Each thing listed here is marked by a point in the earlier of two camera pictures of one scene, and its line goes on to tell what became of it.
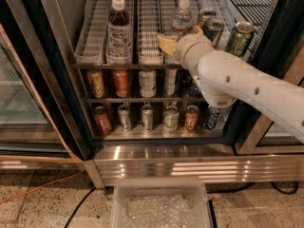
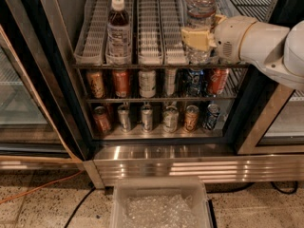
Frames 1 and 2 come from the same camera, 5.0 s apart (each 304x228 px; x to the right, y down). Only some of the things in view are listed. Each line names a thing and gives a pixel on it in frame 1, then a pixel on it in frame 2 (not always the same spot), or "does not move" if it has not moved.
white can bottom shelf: (171, 120) does not move
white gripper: (187, 48) to (228, 37)
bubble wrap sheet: (161, 211) does not move
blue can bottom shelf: (213, 116) does not move
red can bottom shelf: (102, 120) does not move
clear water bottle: (183, 19) to (200, 11)
